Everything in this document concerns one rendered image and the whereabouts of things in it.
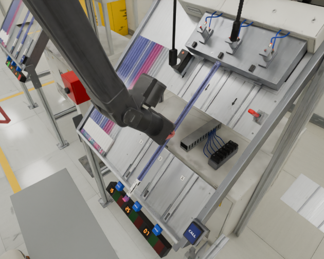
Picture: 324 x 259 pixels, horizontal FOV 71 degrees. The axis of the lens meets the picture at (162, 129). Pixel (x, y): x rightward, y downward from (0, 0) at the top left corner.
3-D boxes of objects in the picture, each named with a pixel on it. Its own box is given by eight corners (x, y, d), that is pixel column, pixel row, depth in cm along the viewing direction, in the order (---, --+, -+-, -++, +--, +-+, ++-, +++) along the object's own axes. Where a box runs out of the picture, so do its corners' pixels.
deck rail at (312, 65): (190, 244, 73) (181, 248, 68) (185, 239, 74) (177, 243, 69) (329, 53, 65) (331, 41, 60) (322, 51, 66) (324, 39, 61)
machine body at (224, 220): (212, 255, 132) (236, 201, 90) (139, 180, 171) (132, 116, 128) (269, 190, 164) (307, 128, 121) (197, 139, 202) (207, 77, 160)
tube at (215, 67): (127, 201, 71) (125, 201, 70) (125, 198, 72) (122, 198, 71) (221, 63, 65) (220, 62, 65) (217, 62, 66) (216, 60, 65)
